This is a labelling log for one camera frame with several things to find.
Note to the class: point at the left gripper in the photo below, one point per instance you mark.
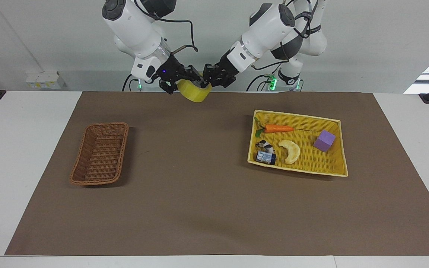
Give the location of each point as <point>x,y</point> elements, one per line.
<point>226,72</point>

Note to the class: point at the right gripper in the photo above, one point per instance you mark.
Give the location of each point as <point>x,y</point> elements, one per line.
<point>170,69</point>

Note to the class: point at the yellow tape roll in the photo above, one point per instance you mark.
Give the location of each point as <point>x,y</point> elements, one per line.
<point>194,93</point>

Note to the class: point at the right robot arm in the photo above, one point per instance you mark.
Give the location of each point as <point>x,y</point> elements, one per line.
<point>132,26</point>

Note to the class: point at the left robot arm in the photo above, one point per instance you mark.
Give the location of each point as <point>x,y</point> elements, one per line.
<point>266,31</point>

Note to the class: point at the brown wicker basket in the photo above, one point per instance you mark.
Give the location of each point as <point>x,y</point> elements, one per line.
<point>101,154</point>

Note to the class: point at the yellow woven basket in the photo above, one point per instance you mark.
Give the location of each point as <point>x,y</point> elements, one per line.
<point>307,163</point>

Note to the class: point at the orange toy carrot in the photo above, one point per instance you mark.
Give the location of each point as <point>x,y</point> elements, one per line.
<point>277,128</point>

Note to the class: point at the small black and white object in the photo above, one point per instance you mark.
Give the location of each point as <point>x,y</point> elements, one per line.
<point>266,145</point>

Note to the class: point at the beige croissant toy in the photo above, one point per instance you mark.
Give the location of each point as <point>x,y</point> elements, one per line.
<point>292,150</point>

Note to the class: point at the purple cube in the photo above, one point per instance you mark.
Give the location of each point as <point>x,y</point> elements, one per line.
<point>324,140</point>

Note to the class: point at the white wall socket box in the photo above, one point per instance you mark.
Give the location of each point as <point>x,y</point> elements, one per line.
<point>45,80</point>

